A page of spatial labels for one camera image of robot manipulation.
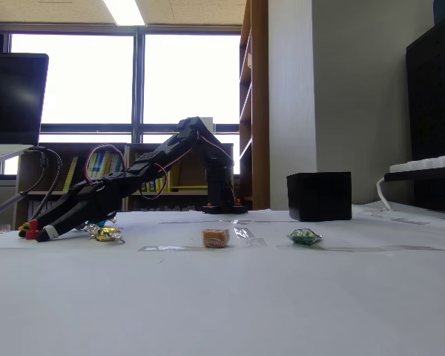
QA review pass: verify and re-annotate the red pawn piece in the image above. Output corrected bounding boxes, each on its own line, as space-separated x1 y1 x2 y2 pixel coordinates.
25 219 42 241

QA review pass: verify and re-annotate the black box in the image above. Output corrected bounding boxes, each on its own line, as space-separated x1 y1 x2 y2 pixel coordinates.
286 171 353 223

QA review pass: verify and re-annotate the blue foil wrapped candy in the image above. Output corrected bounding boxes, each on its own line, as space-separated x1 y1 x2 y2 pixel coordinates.
73 214 118 233

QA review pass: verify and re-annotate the thin yellow book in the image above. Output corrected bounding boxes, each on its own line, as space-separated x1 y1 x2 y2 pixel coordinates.
62 156 79 193

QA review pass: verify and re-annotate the gold foil wrapped candy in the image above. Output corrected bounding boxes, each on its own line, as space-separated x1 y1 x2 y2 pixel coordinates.
84 224 126 245

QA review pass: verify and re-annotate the low wooden bookshelf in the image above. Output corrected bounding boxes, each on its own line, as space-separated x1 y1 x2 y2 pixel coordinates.
13 142 254 231

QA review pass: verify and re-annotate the grey metal stand rod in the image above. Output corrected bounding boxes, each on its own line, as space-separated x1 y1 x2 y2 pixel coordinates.
0 190 29 223

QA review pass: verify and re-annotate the brown caramel candy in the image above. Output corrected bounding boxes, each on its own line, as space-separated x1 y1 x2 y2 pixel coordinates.
201 228 231 250

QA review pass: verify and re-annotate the silver laptop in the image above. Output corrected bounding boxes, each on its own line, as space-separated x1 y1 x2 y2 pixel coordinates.
0 51 50 168

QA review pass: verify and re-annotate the clear plastic wrapper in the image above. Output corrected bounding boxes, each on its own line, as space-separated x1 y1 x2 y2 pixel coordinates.
232 226 268 248

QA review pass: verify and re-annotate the white paper table cover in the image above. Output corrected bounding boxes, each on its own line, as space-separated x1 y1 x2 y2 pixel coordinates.
0 208 445 356

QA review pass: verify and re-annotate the tall wooden bookshelf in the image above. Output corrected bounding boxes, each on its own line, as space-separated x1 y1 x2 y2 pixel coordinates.
238 0 271 211

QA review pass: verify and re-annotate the ceiling light panel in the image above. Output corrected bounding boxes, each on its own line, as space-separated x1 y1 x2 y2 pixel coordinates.
102 0 148 27

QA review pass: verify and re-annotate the green foil wrapped candy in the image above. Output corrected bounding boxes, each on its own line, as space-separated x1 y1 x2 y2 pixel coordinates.
286 228 324 246

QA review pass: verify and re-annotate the black tray under power strip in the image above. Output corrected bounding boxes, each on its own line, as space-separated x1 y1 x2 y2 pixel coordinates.
383 167 445 183

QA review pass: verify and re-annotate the white keyboard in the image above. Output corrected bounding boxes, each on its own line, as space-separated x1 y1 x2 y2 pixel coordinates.
388 154 445 174

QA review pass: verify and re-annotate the black pegboard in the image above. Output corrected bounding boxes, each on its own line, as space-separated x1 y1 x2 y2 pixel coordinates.
405 13 445 214

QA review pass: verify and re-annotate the dark blue object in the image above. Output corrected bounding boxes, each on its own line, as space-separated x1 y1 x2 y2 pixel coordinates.
431 0 445 27

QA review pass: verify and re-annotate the red servo cable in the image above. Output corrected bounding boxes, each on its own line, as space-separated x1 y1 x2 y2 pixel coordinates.
85 143 128 185

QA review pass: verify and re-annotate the black laptop cable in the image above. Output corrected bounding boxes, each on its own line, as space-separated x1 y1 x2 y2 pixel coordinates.
24 146 64 229

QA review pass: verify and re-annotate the dark window frame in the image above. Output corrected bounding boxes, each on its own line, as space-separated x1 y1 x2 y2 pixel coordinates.
0 23 243 145

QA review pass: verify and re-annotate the white power strip cable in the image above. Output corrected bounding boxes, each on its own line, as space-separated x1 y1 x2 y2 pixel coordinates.
375 177 395 212

